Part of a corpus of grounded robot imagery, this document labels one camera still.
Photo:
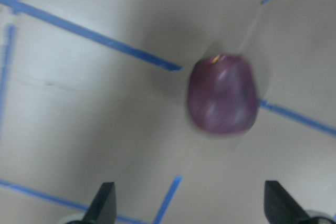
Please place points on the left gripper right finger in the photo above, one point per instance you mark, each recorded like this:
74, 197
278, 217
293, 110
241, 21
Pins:
280, 207

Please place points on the dark red apple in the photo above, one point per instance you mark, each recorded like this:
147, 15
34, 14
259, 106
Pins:
222, 96

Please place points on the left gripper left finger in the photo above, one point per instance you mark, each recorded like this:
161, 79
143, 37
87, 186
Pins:
103, 207

